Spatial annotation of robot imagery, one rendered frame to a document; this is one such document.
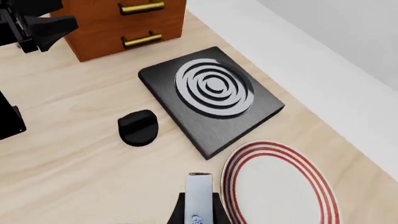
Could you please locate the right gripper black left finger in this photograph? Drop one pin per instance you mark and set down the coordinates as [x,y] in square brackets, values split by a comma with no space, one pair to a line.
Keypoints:
[178,210]

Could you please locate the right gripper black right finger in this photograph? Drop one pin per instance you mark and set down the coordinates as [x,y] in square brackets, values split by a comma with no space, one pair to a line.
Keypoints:
[221,210]

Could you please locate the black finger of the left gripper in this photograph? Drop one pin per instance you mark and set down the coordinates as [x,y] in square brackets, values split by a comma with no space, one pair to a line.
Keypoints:
[53,29]
[40,7]

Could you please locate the white blue cream cheese box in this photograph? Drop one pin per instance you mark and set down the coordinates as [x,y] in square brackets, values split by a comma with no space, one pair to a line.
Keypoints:
[199,196]

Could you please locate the wooden cabinet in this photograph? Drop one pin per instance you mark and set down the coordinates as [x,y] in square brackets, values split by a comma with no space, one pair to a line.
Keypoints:
[93,35]

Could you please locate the wooden cabinet drawer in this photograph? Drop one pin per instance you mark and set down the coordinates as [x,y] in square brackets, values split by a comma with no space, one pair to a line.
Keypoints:
[99,44]
[93,9]

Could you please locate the white plate with red rings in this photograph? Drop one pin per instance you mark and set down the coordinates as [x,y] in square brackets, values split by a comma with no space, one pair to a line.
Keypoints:
[280,186]

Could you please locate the round black stove knob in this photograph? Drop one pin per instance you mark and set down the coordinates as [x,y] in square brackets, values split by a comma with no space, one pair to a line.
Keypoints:
[138,128]

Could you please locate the flat black stove plate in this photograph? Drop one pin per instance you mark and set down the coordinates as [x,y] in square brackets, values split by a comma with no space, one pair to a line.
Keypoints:
[214,112]

